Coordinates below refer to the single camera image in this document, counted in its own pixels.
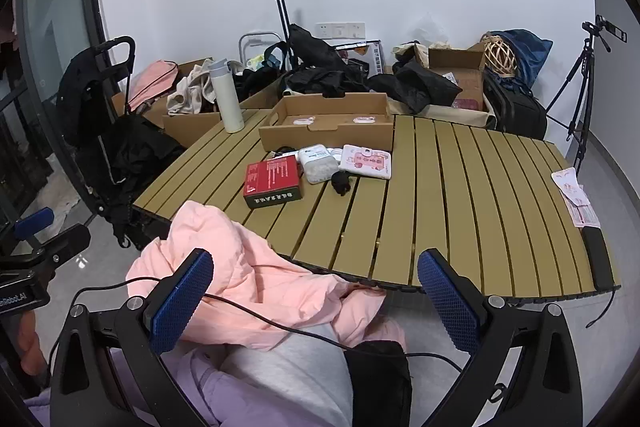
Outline glass door dark frame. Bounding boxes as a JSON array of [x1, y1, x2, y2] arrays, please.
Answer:
[[0, 0, 110, 228]]

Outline brown cardboard tray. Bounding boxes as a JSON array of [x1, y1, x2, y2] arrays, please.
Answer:
[[258, 93, 396, 152]]

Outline white plastic bottle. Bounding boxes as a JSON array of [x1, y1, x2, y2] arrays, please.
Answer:
[[305, 158, 340, 186]]

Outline thin black cable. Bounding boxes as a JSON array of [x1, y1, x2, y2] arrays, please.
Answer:
[[587, 287, 617, 329]]

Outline long black cable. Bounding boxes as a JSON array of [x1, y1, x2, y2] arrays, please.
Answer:
[[70, 276, 474, 374]]

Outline beige canvas bag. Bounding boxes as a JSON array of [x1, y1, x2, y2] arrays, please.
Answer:
[[390, 99, 497, 130]]

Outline purple hoodie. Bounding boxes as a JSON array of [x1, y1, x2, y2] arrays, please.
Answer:
[[24, 347, 236, 427]]

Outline pink backpack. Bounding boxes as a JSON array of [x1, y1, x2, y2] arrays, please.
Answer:
[[127, 61, 180, 112]]

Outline black tripod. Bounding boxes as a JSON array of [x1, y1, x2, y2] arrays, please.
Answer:
[[545, 32, 601, 178]]

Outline person's left hand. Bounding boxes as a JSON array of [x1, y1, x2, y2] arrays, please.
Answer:
[[19, 310, 44, 376]]

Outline black clothes pile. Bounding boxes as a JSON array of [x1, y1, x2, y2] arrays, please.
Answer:
[[367, 59, 463, 115]]

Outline beige clothes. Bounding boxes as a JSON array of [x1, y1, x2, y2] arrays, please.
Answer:
[[166, 59, 221, 116]]

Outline white wall socket panel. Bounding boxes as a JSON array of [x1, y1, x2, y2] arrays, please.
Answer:
[[316, 22, 366, 40]]

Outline pink printed paper packets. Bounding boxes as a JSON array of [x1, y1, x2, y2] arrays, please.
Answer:
[[551, 168, 601, 229]]

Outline black folding trolley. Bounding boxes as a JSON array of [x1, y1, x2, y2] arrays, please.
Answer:
[[85, 36, 187, 249]]

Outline blue bag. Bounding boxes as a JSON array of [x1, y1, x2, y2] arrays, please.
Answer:
[[487, 29, 553, 90]]

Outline black suitcase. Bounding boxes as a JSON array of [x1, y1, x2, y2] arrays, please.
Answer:
[[482, 74, 548, 140]]

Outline white pink printed pouch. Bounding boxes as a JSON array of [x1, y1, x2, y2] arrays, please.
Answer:
[[338, 144, 392, 180]]

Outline black jacket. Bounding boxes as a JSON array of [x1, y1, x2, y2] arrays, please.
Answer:
[[235, 24, 371, 100]]

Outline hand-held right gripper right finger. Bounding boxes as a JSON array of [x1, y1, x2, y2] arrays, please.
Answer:
[[417, 248, 584, 427]]

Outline red box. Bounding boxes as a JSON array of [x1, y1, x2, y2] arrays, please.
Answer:
[[243, 155, 304, 210]]

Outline large brown cardboard box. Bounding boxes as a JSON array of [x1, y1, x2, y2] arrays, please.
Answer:
[[112, 59, 286, 148]]

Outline white printed box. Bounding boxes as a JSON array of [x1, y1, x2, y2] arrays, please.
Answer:
[[332, 39, 386, 75]]

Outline black trolley handle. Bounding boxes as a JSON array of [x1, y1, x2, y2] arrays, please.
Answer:
[[263, 0, 296, 72]]

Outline pink quilted jacket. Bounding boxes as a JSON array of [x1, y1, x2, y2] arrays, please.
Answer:
[[125, 200, 407, 354]]

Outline metal tube frame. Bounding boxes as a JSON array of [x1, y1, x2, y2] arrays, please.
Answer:
[[238, 32, 281, 68]]

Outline white thermos bottle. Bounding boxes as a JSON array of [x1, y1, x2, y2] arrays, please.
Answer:
[[207, 58, 245, 134]]

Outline black flat device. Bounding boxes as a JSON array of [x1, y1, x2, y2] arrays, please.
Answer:
[[582, 227, 615, 289]]

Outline black hair scrunchie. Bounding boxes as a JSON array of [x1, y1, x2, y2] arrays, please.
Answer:
[[330, 172, 357, 196]]

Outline black pouch bag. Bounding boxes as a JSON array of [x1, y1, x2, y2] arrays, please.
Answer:
[[344, 340, 414, 427]]

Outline white silver box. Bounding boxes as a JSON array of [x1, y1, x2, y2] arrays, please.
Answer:
[[298, 146, 332, 165]]

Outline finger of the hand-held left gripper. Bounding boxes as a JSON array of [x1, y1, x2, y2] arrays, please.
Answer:
[[34, 223, 92, 279], [14, 206, 55, 258]]

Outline grey pants leg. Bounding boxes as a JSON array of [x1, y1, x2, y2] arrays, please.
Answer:
[[219, 323, 353, 427]]

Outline small brown cardboard box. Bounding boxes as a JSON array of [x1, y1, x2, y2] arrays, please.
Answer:
[[427, 42, 488, 112]]

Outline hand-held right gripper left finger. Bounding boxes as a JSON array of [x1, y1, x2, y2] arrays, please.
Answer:
[[49, 248, 216, 427]]

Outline wicker ball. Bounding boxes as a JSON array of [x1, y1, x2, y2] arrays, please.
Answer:
[[481, 33, 516, 78]]

